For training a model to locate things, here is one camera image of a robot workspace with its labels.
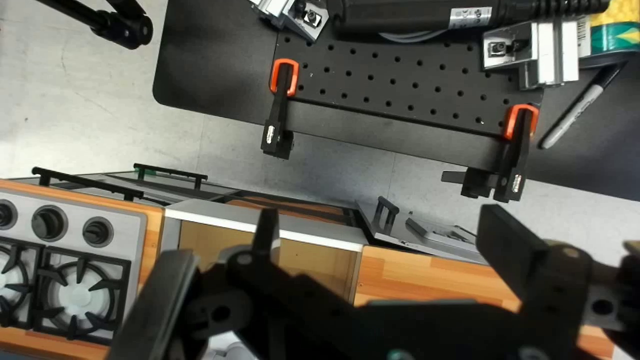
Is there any silver aluminium bracket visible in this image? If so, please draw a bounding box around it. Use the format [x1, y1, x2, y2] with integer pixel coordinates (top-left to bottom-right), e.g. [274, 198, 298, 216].
[483, 20, 581, 91]

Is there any black perforated breadboard plate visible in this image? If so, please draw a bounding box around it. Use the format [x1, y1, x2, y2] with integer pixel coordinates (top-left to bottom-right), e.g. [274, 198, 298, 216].
[274, 33, 544, 137]

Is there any left orange black clamp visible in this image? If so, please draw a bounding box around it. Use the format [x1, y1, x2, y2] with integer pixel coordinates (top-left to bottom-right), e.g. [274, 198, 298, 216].
[261, 59, 300, 159]

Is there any grey marker pen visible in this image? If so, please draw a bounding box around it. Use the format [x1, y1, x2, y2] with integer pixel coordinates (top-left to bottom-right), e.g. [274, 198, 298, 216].
[539, 64, 625, 150]

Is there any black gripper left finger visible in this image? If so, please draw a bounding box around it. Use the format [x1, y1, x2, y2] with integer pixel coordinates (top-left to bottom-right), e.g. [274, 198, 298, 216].
[106, 251, 196, 360]

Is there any toy stove top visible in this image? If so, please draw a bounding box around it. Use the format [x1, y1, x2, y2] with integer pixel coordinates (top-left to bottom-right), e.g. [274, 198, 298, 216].
[0, 190, 146, 345]

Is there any right orange black clamp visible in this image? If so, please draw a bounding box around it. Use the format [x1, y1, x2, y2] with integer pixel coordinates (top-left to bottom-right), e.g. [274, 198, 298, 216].
[440, 102, 540, 203]

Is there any wooden play kitchen counter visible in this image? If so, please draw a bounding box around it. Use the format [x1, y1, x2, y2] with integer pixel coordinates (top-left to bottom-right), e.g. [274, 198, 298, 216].
[0, 179, 619, 360]

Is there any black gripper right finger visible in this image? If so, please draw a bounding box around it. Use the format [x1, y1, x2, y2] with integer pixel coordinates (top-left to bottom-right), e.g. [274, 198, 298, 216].
[477, 205, 591, 360]

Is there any orange black clamp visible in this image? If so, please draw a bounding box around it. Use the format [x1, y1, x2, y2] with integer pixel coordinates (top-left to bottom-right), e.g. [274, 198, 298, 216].
[261, 59, 300, 159]
[440, 102, 540, 203]

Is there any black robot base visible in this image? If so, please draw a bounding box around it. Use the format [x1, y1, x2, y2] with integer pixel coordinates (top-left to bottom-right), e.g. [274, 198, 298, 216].
[329, 0, 612, 35]

